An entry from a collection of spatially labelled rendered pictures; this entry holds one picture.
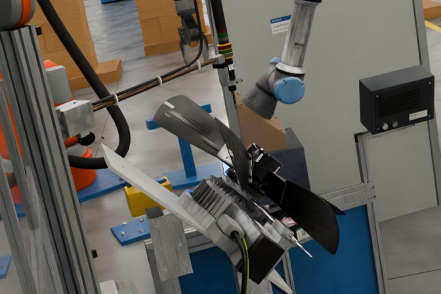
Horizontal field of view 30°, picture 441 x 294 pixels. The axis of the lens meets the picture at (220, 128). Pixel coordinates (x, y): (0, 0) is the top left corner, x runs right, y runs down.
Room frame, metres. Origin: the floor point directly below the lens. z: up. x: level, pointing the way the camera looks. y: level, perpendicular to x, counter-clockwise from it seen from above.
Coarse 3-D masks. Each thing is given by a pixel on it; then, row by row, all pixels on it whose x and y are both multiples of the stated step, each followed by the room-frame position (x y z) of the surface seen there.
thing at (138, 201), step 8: (168, 184) 2.77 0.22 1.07; (128, 192) 2.76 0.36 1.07; (136, 192) 2.75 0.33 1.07; (128, 200) 2.75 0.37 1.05; (136, 200) 2.74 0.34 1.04; (144, 200) 2.75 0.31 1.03; (152, 200) 2.75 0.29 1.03; (136, 208) 2.74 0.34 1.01; (144, 208) 2.75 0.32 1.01; (136, 216) 2.74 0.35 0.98
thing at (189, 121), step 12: (180, 96) 2.57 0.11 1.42; (168, 108) 2.48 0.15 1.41; (180, 108) 2.50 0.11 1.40; (192, 108) 2.52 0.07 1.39; (156, 120) 2.41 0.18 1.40; (168, 120) 2.43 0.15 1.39; (180, 120) 2.45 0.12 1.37; (192, 120) 2.47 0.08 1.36; (204, 120) 2.49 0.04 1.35; (180, 132) 2.41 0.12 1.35; (192, 132) 2.43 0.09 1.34; (204, 132) 2.45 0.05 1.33; (216, 132) 2.46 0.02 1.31; (192, 144) 2.40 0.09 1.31; (204, 144) 2.41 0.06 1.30; (216, 144) 2.42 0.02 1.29
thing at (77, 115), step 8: (64, 104) 2.08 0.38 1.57; (72, 104) 2.06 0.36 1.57; (80, 104) 2.04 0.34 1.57; (88, 104) 2.06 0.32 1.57; (56, 112) 2.00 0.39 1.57; (64, 112) 2.01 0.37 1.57; (72, 112) 2.02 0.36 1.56; (80, 112) 2.04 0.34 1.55; (88, 112) 2.06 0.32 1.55; (64, 120) 2.01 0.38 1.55; (72, 120) 2.02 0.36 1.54; (80, 120) 2.03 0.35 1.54; (88, 120) 2.05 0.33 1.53; (64, 128) 2.01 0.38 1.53; (72, 128) 2.01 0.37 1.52; (80, 128) 2.03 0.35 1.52; (88, 128) 2.05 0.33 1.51; (64, 136) 2.01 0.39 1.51
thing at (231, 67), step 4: (228, 60) 2.49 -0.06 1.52; (232, 60) 2.50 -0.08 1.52; (228, 64) 2.49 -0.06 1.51; (232, 64) 2.50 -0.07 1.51; (228, 68) 2.49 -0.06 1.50; (232, 68) 2.49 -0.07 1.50; (228, 72) 2.49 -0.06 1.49; (232, 72) 2.49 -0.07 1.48; (232, 76) 2.49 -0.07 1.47; (228, 88) 2.50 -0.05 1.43; (232, 88) 2.49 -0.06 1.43
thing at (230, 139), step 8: (216, 120) 2.18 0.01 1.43; (224, 128) 2.20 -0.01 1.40; (224, 136) 2.15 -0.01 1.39; (232, 136) 2.22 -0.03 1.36; (232, 144) 2.18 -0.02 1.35; (240, 144) 2.27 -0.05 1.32; (232, 152) 2.15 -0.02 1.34; (240, 152) 2.22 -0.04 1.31; (232, 160) 2.10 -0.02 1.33; (240, 160) 2.20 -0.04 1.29; (248, 160) 2.31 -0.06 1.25; (240, 168) 2.18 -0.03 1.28; (248, 168) 2.29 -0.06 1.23; (240, 176) 2.14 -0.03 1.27; (248, 176) 2.27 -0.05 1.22; (240, 184) 2.08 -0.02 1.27
